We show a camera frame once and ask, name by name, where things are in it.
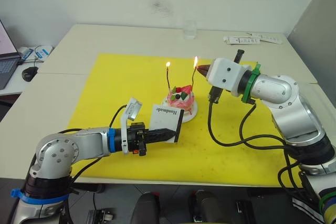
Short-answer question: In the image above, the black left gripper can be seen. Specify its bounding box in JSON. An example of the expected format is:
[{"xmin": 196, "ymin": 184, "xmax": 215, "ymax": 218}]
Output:
[{"xmin": 127, "ymin": 121, "xmax": 176, "ymax": 157}]

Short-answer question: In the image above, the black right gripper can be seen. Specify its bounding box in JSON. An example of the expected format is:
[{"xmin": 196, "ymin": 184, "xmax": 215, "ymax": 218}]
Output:
[{"xmin": 197, "ymin": 49, "xmax": 246, "ymax": 103}]

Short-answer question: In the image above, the white Handmade matchbox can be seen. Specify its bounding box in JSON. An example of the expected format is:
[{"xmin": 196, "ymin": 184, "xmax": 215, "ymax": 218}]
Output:
[{"xmin": 149, "ymin": 103, "xmax": 185, "ymax": 144}]

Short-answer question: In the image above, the white cake plate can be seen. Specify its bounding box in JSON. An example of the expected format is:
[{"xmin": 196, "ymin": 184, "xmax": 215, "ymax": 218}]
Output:
[{"xmin": 161, "ymin": 94, "xmax": 198, "ymax": 124}]

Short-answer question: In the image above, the pink fruit-topped cake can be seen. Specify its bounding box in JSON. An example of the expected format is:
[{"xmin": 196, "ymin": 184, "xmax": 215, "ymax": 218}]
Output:
[{"xmin": 167, "ymin": 84, "xmax": 196, "ymax": 112}]

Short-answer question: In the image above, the thin dark lit candle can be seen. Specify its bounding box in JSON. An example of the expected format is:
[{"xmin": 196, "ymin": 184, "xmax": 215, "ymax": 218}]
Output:
[
  {"xmin": 190, "ymin": 56, "xmax": 199, "ymax": 89},
  {"xmin": 165, "ymin": 61, "xmax": 172, "ymax": 91}
]

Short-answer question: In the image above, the clear glass of water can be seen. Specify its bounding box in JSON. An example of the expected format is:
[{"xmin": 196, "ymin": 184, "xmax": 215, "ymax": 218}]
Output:
[{"xmin": 182, "ymin": 19, "xmax": 198, "ymax": 40}]

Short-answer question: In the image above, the green zip tie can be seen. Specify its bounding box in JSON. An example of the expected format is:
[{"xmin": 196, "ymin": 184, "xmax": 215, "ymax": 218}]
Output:
[{"xmin": 240, "ymin": 62, "xmax": 263, "ymax": 104}]

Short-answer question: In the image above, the blue wrist band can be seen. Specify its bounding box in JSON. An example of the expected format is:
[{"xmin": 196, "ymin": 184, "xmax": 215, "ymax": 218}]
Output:
[{"xmin": 108, "ymin": 127, "xmax": 117, "ymax": 153}]

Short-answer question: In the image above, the yellow table mat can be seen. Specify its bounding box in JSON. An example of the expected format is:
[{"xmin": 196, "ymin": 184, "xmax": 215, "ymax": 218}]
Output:
[{"xmin": 67, "ymin": 52, "xmax": 303, "ymax": 183}]

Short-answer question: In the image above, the dark rounded shape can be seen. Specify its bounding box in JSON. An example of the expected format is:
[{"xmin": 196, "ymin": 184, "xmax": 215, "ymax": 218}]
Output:
[
  {"xmin": 130, "ymin": 191, "xmax": 161, "ymax": 224},
  {"xmin": 188, "ymin": 189, "xmax": 224, "ymax": 224}
]

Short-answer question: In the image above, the grey partition panel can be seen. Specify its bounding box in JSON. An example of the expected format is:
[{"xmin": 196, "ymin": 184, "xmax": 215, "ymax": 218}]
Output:
[{"xmin": 287, "ymin": 0, "xmax": 336, "ymax": 86}]

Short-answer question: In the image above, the blue zip tie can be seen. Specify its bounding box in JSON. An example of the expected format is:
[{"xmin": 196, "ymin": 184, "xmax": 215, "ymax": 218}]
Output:
[{"xmin": 10, "ymin": 188, "xmax": 70, "ymax": 205}]

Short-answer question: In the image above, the blue and white badge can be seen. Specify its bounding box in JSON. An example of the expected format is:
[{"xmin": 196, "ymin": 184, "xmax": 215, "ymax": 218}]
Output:
[{"xmin": 33, "ymin": 45, "xmax": 54, "ymax": 60}]

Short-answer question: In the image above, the black computer mouse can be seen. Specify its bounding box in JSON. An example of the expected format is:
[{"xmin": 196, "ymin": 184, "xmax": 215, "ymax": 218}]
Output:
[{"xmin": 21, "ymin": 66, "xmax": 39, "ymax": 82}]

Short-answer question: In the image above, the white side desk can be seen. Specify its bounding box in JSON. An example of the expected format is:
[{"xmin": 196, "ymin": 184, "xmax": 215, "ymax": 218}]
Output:
[{"xmin": 0, "ymin": 45, "xmax": 55, "ymax": 97}]

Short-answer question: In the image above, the grey laptop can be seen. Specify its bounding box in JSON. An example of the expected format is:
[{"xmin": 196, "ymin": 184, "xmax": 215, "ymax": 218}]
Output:
[{"xmin": 0, "ymin": 18, "xmax": 22, "ymax": 91}]

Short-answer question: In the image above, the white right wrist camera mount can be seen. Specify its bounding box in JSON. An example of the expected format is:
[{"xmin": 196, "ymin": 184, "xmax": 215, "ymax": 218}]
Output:
[{"xmin": 205, "ymin": 57, "xmax": 249, "ymax": 97}]

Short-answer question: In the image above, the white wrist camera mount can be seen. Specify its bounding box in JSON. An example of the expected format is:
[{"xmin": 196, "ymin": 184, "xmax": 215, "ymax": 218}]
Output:
[
  {"xmin": 120, "ymin": 97, "xmax": 144, "ymax": 155},
  {"xmin": 205, "ymin": 57, "xmax": 249, "ymax": 97}
]

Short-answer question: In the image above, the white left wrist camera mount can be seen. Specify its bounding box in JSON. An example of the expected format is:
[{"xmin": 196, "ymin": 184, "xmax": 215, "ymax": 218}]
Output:
[{"xmin": 120, "ymin": 97, "xmax": 144, "ymax": 155}]

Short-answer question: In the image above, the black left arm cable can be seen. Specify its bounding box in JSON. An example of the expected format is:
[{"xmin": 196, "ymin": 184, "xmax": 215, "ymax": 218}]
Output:
[
  {"xmin": 109, "ymin": 104, "xmax": 128, "ymax": 129},
  {"xmin": 68, "ymin": 155, "xmax": 102, "ymax": 185}
]

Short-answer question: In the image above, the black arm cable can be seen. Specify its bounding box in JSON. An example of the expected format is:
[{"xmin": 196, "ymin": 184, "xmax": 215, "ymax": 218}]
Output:
[
  {"xmin": 109, "ymin": 104, "xmax": 128, "ymax": 129},
  {"xmin": 239, "ymin": 102, "xmax": 316, "ymax": 198},
  {"xmin": 207, "ymin": 99, "xmax": 289, "ymax": 154},
  {"xmin": 68, "ymin": 155, "xmax": 102, "ymax": 185}
]

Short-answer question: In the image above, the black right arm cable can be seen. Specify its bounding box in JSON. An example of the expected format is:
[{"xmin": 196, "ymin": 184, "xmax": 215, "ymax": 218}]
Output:
[
  {"xmin": 207, "ymin": 99, "xmax": 289, "ymax": 154},
  {"xmin": 239, "ymin": 102, "xmax": 316, "ymax": 198}
]

